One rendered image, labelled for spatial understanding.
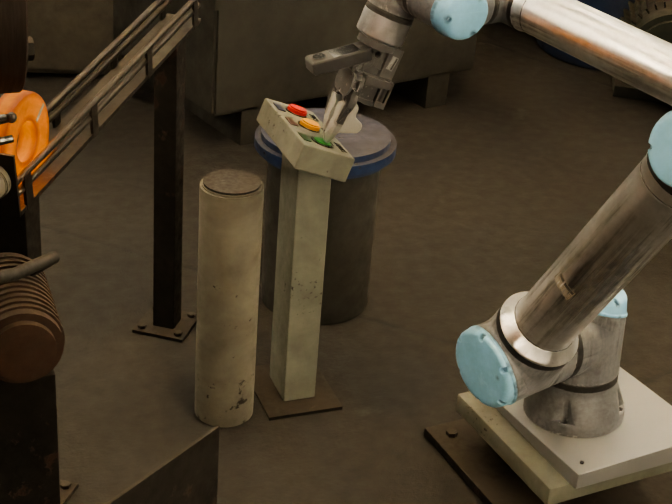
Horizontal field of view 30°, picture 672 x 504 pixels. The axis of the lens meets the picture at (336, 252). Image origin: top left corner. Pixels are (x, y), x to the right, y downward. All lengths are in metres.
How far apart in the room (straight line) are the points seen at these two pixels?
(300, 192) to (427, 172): 1.38
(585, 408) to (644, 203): 0.60
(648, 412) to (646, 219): 0.68
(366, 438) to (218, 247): 0.51
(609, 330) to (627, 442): 0.22
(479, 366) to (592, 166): 1.81
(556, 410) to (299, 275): 0.56
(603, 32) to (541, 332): 0.50
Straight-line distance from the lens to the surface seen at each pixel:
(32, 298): 1.95
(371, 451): 2.52
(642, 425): 2.46
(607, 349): 2.33
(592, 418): 2.38
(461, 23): 2.16
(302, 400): 2.63
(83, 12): 4.22
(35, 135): 2.06
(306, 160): 2.28
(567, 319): 2.08
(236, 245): 2.34
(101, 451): 2.50
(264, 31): 3.72
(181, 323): 2.88
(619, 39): 2.07
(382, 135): 2.83
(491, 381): 2.19
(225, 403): 2.52
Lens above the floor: 1.50
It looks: 28 degrees down
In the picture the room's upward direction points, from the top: 5 degrees clockwise
